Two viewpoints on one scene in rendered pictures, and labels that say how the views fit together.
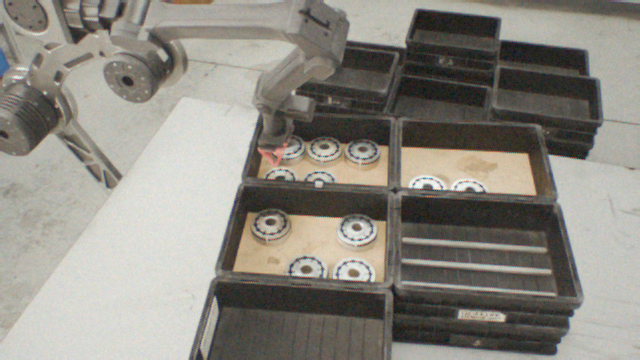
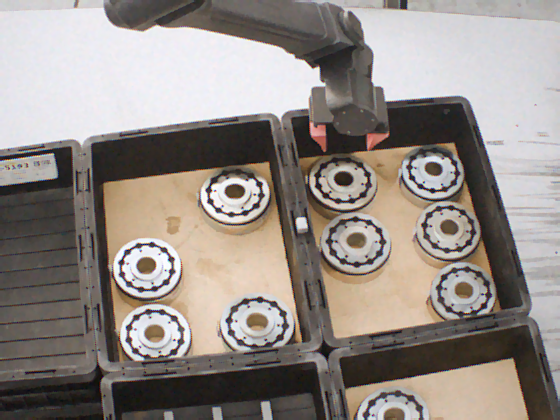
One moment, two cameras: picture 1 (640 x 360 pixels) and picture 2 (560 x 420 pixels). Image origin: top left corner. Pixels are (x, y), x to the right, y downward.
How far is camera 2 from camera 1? 116 cm
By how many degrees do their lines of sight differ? 47
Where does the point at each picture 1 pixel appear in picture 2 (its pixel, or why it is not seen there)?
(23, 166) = not seen: outside the picture
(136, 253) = (208, 72)
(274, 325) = (61, 255)
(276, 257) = (180, 227)
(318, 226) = (264, 272)
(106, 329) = (81, 92)
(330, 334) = (60, 328)
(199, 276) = not seen: hidden behind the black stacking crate
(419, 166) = (469, 401)
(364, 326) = not seen: hidden behind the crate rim
